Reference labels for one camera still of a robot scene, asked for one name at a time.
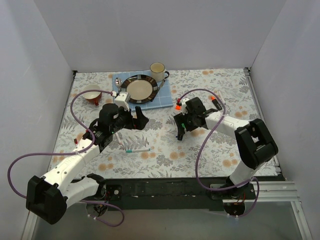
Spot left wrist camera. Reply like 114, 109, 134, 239
111, 91, 131, 109

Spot dark rimmed plate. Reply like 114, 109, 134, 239
120, 74, 160, 104

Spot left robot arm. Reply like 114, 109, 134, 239
26, 103, 149, 225

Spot metal spoon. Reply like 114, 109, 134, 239
114, 77, 123, 92

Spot pink tipped pen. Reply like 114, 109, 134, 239
115, 132, 123, 145

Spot cream enamel mug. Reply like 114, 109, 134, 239
149, 62, 170, 83

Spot aluminium frame rail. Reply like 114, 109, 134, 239
22, 177, 312, 240

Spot teal ended white pen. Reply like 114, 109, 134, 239
125, 148, 151, 153

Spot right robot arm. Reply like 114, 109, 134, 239
174, 97, 279, 199

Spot floral tablecloth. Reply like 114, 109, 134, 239
55, 68, 260, 179

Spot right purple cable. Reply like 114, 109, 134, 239
177, 88, 260, 219

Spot orange black highlighter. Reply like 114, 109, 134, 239
211, 96, 223, 111

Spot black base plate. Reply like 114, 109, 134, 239
77, 176, 257, 212

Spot red bowl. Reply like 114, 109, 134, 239
82, 84, 102, 106

